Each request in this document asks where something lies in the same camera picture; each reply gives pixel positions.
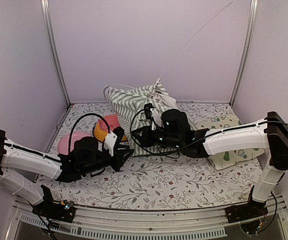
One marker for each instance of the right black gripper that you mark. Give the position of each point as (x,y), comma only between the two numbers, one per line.
(145,140)

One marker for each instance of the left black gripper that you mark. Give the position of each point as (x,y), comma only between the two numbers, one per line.
(119,160)

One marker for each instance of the striped fabric pet tent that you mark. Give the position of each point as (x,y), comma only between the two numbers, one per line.
(128,103)

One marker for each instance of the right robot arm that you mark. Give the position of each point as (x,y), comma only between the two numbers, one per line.
(270,133)

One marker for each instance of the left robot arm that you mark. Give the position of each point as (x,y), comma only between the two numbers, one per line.
(14,157)

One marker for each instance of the yellow double pet feeder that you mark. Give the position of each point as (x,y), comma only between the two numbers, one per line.
(98,133)

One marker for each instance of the pink bowl in feeder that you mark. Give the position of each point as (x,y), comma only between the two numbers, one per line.
(112,121)

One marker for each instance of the floral table cloth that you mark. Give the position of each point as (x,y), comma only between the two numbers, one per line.
(163,183)

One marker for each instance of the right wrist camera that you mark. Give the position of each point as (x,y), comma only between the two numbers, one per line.
(152,114)

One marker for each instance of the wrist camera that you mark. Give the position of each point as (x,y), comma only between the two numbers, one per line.
(113,139)
(152,114)

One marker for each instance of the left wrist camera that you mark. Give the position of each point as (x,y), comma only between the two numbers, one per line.
(113,139)

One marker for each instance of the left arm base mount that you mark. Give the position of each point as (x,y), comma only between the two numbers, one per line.
(63,211)

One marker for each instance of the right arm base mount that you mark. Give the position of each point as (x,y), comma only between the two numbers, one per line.
(248,215)

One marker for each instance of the left aluminium frame post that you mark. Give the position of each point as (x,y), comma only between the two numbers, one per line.
(53,49)

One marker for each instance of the aluminium frame post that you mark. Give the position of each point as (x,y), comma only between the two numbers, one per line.
(53,49)
(246,48)

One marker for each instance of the right aluminium frame post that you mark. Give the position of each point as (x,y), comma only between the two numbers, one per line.
(246,48)

